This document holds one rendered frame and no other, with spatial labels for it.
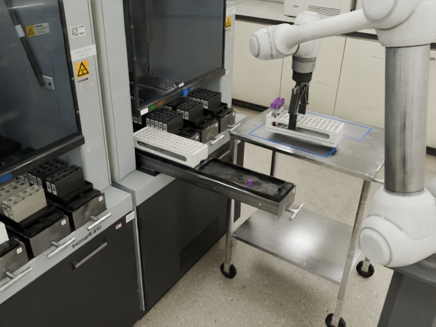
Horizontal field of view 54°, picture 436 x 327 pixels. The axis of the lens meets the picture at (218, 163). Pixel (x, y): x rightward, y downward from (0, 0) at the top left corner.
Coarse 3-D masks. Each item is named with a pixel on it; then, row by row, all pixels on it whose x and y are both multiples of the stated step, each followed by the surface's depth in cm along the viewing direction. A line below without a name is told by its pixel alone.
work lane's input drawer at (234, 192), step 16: (144, 160) 166; (160, 160) 162; (208, 160) 160; (176, 176) 160; (192, 176) 155; (208, 176) 152; (224, 176) 153; (240, 176) 153; (256, 176) 154; (272, 176) 151; (224, 192) 150; (240, 192) 146; (256, 192) 143; (272, 192) 145; (288, 192) 145; (272, 208) 141; (288, 208) 146
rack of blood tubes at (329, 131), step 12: (276, 120) 172; (288, 120) 172; (300, 120) 171; (312, 120) 172; (324, 120) 173; (276, 132) 175; (300, 132) 175; (312, 132) 175; (324, 132) 165; (336, 132) 162; (324, 144) 167; (336, 144) 165
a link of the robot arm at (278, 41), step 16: (336, 16) 132; (352, 16) 129; (256, 32) 145; (272, 32) 143; (288, 32) 140; (304, 32) 136; (320, 32) 134; (336, 32) 133; (256, 48) 145; (272, 48) 144; (288, 48) 143
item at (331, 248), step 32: (256, 128) 185; (352, 128) 187; (320, 160) 162; (352, 160) 162; (256, 224) 214; (288, 224) 215; (320, 224) 216; (288, 256) 195; (320, 256) 195; (352, 256) 170
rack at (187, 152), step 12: (144, 132) 169; (156, 132) 169; (144, 144) 168; (156, 144) 161; (168, 144) 160; (180, 144) 162; (192, 144) 162; (204, 144) 161; (168, 156) 160; (180, 156) 164; (192, 156) 154; (204, 156) 160
